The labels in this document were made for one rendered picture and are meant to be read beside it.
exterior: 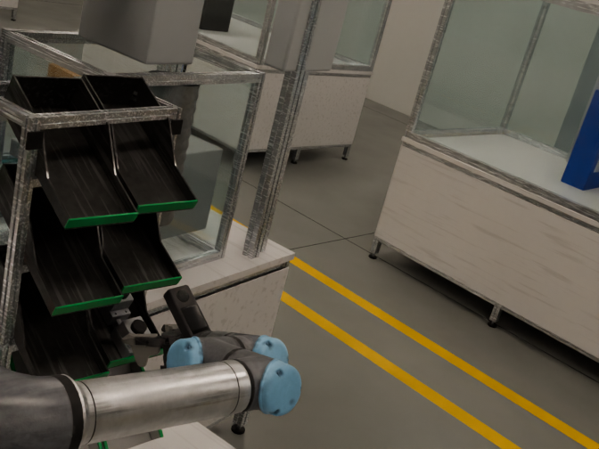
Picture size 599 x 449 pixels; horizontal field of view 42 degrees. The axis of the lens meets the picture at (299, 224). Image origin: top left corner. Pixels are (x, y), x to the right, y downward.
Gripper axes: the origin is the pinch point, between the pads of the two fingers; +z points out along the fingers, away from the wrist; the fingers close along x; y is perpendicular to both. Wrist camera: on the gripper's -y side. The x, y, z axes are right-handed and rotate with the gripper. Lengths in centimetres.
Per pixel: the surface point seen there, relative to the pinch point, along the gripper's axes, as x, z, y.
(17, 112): -24.1, -6.9, -41.2
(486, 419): 250, 80, 107
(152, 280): 1.4, -2.2, -9.7
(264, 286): 117, 90, 16
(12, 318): -23.0, 5.9, -6.9
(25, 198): -22.8, -3.7, -27.6
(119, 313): -0.5, 7.2, -3.1
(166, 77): 55, 56, -57
